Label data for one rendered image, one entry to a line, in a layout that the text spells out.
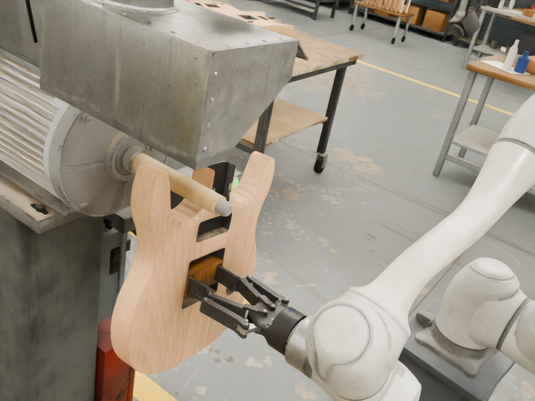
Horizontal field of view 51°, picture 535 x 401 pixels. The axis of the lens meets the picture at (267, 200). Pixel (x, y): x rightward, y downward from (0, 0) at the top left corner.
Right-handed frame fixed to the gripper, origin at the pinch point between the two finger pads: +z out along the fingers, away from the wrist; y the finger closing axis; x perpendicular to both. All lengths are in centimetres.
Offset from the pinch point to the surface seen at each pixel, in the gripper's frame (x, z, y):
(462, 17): 54, -16, 41
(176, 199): 4.0, 21.3, 13.4
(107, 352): -43, 31, 11
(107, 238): -12.1, 36.1, 9.9
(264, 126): -26, 110, 186
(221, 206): 19.3, -5.4, -8.5
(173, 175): 20.1, 5.1, -8.4
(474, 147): -31, 34, 368
